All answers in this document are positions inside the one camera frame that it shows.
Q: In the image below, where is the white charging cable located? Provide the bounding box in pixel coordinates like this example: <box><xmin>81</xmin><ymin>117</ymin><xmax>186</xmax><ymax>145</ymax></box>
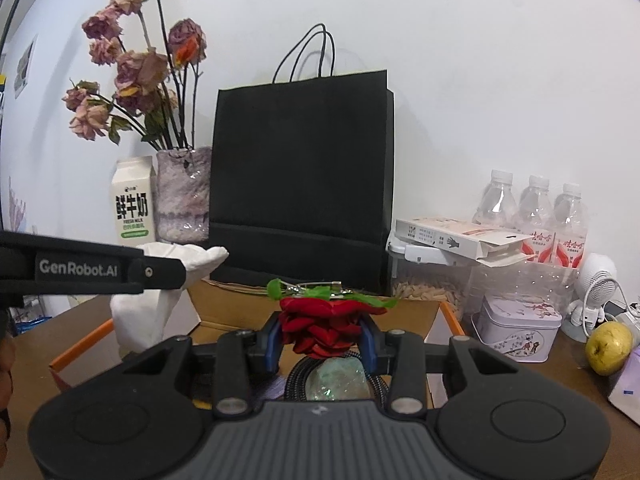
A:
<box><xmin>607</xmin><ymin>270</ymin><xmax>640</xmax><ymax>332</ymax></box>

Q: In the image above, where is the white green milk carton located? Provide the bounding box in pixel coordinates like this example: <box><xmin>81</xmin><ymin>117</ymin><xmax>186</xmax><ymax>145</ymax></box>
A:
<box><xmin>110</xmin><ymin>156</ymin><xmax>157</xmax><ymax>249</ymax></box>

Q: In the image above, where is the clear lidded food container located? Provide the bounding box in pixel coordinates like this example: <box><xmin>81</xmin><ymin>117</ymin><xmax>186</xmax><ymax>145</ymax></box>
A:
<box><xmin>386</xmin><ymin>242</ymin><xmax>476</xmax><ymax>322</ymax></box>

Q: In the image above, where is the red cardboard box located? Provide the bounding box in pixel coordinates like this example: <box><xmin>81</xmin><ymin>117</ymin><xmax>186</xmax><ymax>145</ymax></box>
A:
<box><xmin>48</xmin><ymin>280</ymin><xmax>473</xmax><ymax>411</ymax></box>

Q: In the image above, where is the dried pink rose bouquet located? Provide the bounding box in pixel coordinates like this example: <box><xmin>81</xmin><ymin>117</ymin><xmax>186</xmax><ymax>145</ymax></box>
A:
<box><xmin>62</xmin><ymin>0</ymin><xmax>208</xmax><ymax>151</ymax></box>

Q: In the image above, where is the black light stand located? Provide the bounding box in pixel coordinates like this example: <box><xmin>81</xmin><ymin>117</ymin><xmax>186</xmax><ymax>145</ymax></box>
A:
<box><xmin>0</xmin><ymin>0</ymin><xmax>38</xmax><ymax>61</ymax></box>

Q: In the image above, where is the black braided cable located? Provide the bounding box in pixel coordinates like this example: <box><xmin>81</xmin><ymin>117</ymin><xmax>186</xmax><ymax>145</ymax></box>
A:
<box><xmin>282</xmin><ymin>355</ymin><xmax>388</xmax><ymax>403</ymax></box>

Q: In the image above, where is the iridescent plastic wad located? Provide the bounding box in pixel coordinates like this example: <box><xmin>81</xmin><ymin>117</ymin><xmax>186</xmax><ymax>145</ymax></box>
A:
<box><xmin>305</xmin><ymin>357</ymin><xmax>373</xmax><ymax>402</ymax></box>

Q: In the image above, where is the white cloth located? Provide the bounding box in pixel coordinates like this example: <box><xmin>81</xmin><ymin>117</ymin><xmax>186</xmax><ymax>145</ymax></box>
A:
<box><xmin>110</xmin><ymin>241</ymin><xmax>230</xmax><ymax>353</ymax></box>

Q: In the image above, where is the clear water bottle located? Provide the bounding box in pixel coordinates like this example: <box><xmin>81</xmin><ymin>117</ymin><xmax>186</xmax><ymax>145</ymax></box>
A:
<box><xmin>517</xmin><ymin>175</ymin><xmax>557</xmax><ymax>306</ymax></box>
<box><xmin>552</xmin><ymin>182</ymin><xmax>589</xmax><ymax>306</ymax></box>
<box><xmin>472</xmin><ymin>170</ymin><xmax>525</xmax><ymax>306</ymax></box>

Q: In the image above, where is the mottled pink vase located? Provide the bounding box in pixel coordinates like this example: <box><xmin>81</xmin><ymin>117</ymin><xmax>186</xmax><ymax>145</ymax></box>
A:
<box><xmin>156</xmin><ymin>146</ymin><xmax>213</xmax><ymax>243</ymax></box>

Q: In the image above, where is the red artificial rose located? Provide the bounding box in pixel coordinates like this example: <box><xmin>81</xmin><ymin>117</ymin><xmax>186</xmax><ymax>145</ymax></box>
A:
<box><xmin>266</xmin><ymin>278</ymin><xmax>399</xmax><ymax>359</ymax></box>

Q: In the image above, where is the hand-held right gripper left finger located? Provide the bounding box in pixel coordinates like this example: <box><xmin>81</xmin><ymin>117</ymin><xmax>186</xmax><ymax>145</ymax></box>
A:
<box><xmin>122</xmin><ymin>312</ymin><xmax>283</xmax><ymax>420</ymax></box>

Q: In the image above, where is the small white desk fan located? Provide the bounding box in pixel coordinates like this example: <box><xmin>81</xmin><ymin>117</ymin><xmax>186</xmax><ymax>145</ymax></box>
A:
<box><xmin>570</xmin><ymin>252</ymin><xmax>626</xmax><ymax>344</ymax></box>

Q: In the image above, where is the small wall picture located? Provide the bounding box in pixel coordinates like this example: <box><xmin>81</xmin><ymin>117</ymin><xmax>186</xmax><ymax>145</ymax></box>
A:
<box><xmin>14</xmin><ymin>34</ymin><xmax>39</xmax><ymax>100</ymax></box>

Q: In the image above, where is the green pear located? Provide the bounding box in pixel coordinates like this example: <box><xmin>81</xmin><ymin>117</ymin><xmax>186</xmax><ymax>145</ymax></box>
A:
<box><xmin>585</xmin><ymin>322</ymin><xmax>633</xmax><ymax>377</ymax></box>

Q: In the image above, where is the black paper bag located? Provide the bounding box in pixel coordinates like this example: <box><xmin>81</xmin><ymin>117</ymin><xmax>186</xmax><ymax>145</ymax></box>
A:
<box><xmin>207</xmin><ymin>23</ymin><xmax>396</xmax><ymax>296</ymax></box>

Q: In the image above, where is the purple tissue pack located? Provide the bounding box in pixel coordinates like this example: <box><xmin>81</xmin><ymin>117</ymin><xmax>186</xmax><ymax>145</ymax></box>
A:
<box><xmin>607</xmin><ymin>345</ymin><xmax>640</xmax><ymax>428</ymax></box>

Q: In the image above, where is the pale printed tin box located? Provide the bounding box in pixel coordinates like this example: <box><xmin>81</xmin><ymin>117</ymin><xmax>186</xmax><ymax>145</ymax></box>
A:
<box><xmin>475</xmin><ymin>294</ymin><xmax>563</xmax><ymax>363</ymax></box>

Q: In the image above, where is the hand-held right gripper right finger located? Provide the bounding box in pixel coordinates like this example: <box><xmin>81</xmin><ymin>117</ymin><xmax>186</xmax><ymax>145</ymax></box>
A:
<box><xmin>359</xmin><ymin>317</ymin><xmax>506</xmax><ymax>417</ymax></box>

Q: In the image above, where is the flat white carton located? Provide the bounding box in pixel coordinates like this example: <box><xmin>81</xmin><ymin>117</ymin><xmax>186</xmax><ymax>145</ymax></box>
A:
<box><xmin>393</xmin><ymin>217</ymin><xmax>535</xmax><ymax>267</ymax></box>

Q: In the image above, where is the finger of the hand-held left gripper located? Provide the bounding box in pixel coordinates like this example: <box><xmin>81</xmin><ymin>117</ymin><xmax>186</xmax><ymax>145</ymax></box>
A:
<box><xmin>127</xmin><ymin>255</ymin><xmax>187</xmax><ymax>292</ymax></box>

